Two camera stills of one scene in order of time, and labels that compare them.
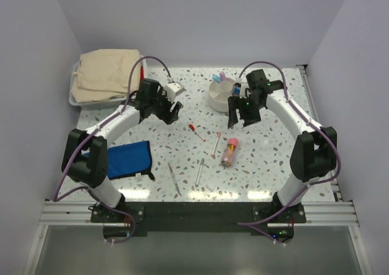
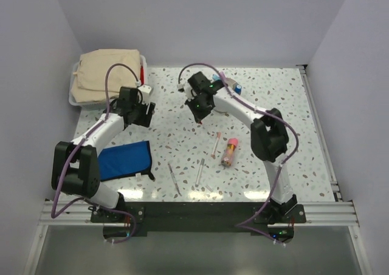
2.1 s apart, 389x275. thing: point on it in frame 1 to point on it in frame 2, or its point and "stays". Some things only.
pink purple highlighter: x=223 y=77 stays
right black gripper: x=235 y=103 to x=199 y=115
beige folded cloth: x=104 y=74 stays
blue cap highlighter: x=216 y=78 stays
